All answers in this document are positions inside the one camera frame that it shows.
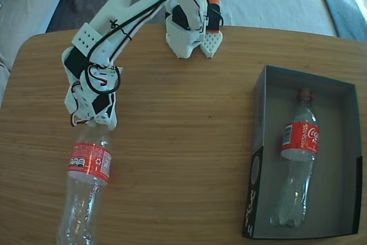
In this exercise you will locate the clear bottle nutrition print label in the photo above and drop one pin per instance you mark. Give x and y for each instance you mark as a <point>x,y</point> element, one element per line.
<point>90,160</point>

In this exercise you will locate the clear bottle Coca-Cola logo label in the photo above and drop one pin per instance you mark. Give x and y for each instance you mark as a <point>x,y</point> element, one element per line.
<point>301,139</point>

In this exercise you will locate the grey cardboard box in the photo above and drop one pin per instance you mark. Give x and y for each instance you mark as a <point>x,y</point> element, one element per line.
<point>338,170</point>

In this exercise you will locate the pale beige cushion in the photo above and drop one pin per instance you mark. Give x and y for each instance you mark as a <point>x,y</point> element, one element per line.
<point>28,12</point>

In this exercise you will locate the light blue blanket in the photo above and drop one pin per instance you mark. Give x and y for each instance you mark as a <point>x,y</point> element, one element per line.
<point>349,12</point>

